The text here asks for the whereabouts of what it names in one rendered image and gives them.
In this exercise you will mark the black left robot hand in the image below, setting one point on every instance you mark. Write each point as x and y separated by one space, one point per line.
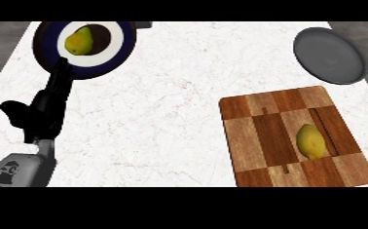
48 106

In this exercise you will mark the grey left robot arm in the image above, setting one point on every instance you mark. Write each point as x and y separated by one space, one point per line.
25 168

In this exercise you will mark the brown wooden cutting board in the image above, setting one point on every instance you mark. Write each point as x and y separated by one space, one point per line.
268 135

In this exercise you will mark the yellow lemon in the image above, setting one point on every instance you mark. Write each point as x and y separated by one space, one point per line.
311 142

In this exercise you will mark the green yellow pear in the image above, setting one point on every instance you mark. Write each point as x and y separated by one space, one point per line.
79 42

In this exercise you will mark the dark blue white plate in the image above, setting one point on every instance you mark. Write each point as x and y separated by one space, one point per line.
117 49

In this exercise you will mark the small grey block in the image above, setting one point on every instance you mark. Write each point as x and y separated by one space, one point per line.
142 24

